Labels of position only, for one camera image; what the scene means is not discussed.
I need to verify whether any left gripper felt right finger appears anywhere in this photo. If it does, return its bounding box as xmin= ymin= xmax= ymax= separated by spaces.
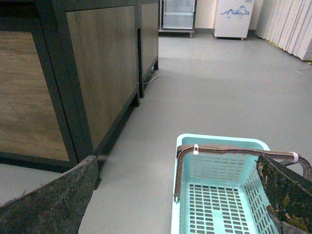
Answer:
xmin=257 ymin=156 xmax=312 ymax=234

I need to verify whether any left gripper felt left finger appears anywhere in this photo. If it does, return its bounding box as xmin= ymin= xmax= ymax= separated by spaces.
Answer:
xmin=0 ymin=156 xmax=98 ymax=234

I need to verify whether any teal plastic basket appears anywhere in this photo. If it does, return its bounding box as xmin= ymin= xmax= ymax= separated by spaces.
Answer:
xmin=171 ymin=134 xmax=277 ymax=234

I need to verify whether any white chest freezer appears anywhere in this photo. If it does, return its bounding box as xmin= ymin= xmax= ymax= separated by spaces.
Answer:
xmin=213 ymin=0 xmax=254 ymax=40

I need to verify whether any glass door fridge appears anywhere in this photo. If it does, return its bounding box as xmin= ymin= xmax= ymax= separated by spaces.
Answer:
xmin=158 ymin=0 xmax=197 ymax=38

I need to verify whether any brown basket handle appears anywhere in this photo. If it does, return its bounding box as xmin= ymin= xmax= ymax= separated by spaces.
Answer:
xmin=174 ymin=144 xmax=312 ymax=201

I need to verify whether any wooden cabinet dark frame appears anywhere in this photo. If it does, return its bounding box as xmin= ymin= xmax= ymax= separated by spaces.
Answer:
xmin=0 ymin=0 xmax=159 ymax=169

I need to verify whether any white floor cable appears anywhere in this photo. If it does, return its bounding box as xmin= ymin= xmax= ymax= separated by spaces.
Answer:
xmin=142 ymin=70 xmax=160 ymax=85

